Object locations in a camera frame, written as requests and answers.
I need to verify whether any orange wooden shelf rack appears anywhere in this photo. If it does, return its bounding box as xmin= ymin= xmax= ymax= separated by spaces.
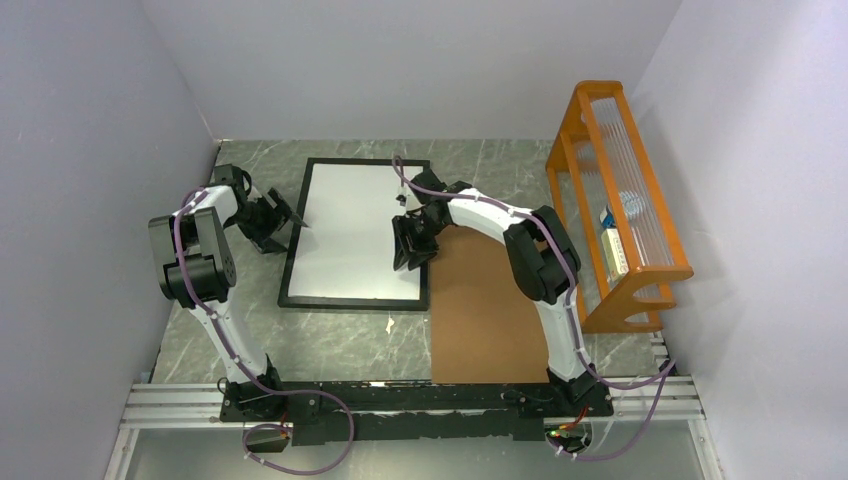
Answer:
xmin=545 ymin=80 xmax=694 ymax=334

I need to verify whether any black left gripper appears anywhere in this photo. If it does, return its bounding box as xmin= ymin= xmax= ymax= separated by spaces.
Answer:
xmin=228 ymin=189 xmax=305 ymax=254

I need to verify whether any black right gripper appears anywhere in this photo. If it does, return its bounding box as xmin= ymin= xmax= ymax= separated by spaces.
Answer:
xmin=392 ymin=212 xmax=447 ymax=271

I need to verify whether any brown backing board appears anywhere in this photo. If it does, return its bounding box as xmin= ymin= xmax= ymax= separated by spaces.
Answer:
xmin=429 ymin=226 xmax=549 ymax=384

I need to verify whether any aluminium table rail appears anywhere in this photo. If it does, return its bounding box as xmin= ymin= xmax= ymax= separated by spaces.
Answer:
xmin=106 ymin=376 xmax=724 ymax=479

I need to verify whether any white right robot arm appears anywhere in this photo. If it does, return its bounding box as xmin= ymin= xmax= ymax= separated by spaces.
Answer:
xmin=392 ymin=165 xmax=609 ymax=415

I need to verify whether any sunflower photo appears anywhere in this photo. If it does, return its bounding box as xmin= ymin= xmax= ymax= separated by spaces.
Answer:
xmin=288 ymin=162 xmax=425 ymax=301

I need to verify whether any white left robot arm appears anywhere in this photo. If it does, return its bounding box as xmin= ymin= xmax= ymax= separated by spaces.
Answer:
xmin=148 ymin=164 xmax=305 ymax=420

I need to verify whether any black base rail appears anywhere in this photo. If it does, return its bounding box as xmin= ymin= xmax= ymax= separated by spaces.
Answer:
xmin=218 ymin=381 xmax=614 ymax=446

